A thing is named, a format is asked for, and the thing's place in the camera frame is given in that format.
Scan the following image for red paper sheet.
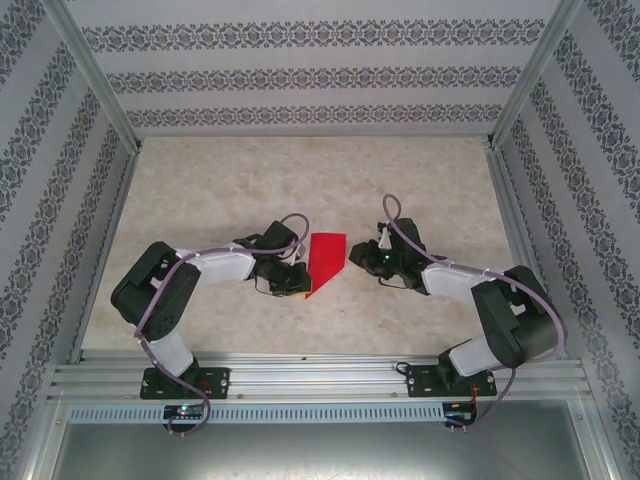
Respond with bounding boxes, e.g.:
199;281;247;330
303;231;348;301

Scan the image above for grey sheet metal panel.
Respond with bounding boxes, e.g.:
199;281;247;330
49;422;609;480

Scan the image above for small dark circuit board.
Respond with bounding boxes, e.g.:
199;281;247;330
446;401;479;421

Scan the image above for aluminium mounting rail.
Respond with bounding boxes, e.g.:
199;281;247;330
48;351;587;401

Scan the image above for aluminium side rail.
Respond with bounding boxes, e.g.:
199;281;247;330
482;137;569;361
69;144;144;364

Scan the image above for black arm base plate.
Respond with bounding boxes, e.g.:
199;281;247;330
141;367;232;400
406;363;497;399

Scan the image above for slotted grey cable duct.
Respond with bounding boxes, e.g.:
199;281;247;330
67;403;447;426

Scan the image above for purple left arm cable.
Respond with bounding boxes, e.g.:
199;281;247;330
135;213;311;437

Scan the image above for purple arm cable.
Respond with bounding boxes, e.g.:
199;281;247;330
381;193;571;434
135;213;311;437

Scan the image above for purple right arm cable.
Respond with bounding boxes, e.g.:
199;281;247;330
381;193;571;434

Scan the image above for aluminium frame post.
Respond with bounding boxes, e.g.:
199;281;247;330
43;0;144;154
485;0;586;151

